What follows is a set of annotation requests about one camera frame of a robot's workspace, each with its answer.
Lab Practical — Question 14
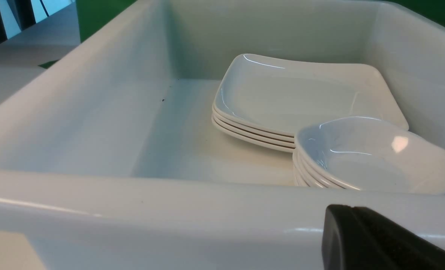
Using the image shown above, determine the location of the large white square plate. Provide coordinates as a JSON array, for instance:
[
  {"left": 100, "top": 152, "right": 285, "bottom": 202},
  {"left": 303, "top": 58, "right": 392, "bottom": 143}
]
[{"left": 213, "top": 54, "right": 409, "bottom": 136}]

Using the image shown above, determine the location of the large white plastic bin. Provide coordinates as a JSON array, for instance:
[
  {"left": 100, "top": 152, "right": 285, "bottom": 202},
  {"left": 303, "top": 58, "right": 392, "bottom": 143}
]
[{"left": 0, "top": 4, "right": 445, "bottom": 270}]

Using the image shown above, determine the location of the top white square plate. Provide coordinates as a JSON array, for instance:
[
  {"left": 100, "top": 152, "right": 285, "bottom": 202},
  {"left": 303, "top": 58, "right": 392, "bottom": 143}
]
[{"left": 212, "top": 106, "right": 294, "bottom": 143}]

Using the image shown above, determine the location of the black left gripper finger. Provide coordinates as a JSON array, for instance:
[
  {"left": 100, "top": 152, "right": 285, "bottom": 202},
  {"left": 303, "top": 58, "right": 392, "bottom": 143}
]
[{"left": 322, "top": 204, "right": 445, "bottom": 270}]

